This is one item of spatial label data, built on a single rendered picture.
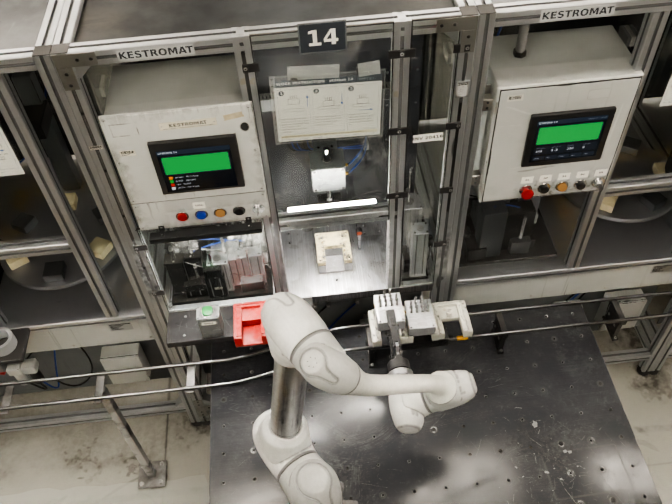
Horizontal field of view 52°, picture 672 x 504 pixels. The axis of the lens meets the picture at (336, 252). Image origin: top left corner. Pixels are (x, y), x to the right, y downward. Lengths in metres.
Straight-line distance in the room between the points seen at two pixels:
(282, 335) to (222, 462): 0.86
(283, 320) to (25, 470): 2.03
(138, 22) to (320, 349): 0.99
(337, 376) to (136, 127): 0.88
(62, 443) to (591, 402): 2.35
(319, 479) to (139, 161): 1.09
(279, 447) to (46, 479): 1.54
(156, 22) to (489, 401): 1.71
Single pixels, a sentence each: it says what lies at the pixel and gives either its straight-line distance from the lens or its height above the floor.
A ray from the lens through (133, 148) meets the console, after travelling 2.08.
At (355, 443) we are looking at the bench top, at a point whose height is 0.68.
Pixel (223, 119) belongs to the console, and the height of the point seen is 1.78.
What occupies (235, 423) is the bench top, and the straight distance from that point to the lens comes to 2.64.
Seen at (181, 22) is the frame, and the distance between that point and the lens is 1.99.
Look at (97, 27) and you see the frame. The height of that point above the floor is 2.01.
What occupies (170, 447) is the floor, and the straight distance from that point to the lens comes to 3.43.
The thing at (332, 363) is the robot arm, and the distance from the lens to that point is 1.75.
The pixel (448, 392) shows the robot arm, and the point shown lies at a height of 1.10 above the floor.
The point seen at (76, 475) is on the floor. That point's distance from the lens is 3.51.
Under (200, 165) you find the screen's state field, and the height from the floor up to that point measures 1.64.
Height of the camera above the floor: 3.01
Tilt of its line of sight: 50 degrees down
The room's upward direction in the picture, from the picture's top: 4 degrees counter-clockwise
